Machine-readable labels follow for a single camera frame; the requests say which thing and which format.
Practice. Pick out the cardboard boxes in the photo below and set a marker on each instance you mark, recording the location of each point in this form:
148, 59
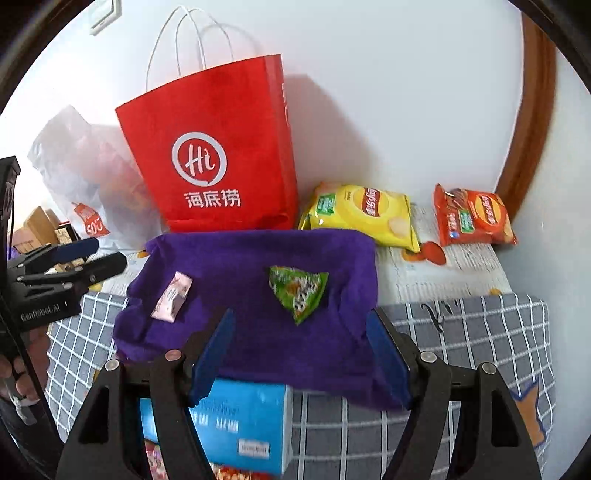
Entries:
39, 226

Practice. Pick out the orange chips bag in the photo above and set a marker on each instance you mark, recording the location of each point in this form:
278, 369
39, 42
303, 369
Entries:
475, 217

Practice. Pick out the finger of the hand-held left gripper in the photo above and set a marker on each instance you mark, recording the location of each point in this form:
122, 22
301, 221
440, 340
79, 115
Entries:
99, 267
76, 247

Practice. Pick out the small pink candy packet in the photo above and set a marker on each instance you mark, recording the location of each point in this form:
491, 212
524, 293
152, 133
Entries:
171, 297

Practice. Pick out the red paper bag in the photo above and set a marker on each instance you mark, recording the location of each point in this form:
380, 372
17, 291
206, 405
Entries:
207, 152

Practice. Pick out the white wall switch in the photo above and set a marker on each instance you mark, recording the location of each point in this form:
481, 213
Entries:
105, 16

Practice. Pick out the person's left hand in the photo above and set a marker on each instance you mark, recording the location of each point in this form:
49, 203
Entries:
18, 374

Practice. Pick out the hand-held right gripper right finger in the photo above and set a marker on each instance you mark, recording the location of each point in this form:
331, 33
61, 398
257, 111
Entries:
387, 357

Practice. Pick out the brown wooden door frame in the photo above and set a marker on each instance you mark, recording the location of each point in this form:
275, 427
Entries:
531, 115

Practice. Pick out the grey checked blanket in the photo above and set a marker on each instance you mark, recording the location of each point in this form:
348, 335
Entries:
480, 341

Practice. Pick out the green triangular snack packet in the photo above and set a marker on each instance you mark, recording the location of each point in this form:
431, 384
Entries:
298, 290

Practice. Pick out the purple cloth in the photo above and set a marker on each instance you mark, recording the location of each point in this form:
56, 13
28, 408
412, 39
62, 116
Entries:
258, 341

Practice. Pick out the yellow chips bag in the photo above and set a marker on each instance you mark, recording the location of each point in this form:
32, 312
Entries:
364, 212

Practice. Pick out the white plastic bag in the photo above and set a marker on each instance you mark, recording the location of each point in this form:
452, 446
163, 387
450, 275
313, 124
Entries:
87, 175

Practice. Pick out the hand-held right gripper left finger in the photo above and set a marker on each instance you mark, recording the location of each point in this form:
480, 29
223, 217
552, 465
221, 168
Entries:
213, 357

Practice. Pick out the blue cardboard box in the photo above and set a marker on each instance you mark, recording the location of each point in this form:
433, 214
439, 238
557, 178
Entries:
244, 420

